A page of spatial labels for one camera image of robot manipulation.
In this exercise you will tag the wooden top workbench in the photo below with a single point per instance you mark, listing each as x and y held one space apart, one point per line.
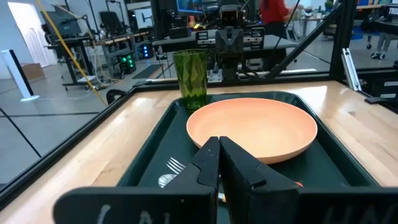
124 36

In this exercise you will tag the computer with green lights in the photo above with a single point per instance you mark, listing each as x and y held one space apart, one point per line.
127 62

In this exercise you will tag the black corner hook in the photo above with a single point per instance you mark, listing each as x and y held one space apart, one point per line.
110 95

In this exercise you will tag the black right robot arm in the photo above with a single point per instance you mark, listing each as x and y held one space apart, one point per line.
230 70

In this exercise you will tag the green faceted plastic cup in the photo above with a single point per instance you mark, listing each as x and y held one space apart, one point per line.
190 77

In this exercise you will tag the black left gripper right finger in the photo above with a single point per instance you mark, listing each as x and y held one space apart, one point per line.
248 186

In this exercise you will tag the black floor mat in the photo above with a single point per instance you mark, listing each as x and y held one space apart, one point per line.
147 71

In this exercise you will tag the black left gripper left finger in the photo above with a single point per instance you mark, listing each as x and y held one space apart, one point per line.
205 168

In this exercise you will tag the person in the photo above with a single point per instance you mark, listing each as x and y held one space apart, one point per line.
273 12

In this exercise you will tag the device with blue lights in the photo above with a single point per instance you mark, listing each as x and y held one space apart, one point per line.
146 51

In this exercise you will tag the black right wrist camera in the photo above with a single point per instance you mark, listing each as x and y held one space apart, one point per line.
231 15

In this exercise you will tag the orange round plate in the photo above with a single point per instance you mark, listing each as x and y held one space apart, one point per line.
255 127

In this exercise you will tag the dark green plastic tray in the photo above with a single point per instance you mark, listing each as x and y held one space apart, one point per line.
323 168

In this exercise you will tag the black background monitor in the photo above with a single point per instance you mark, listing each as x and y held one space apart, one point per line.
63 25

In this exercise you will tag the silver aluminium bracket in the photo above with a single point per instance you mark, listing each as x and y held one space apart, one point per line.
351 68

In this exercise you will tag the white door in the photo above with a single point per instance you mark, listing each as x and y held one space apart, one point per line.
29 34

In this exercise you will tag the dark grey desk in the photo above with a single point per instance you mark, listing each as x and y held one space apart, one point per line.
273 42

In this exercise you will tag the white tower fan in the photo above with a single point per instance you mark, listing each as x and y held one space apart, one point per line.
15 71

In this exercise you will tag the brown box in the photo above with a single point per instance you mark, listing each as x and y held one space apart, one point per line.
32 71

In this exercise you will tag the black monitor blue screen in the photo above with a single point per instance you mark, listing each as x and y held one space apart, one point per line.
192 6

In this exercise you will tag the black office chair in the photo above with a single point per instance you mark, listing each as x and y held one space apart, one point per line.
110 21

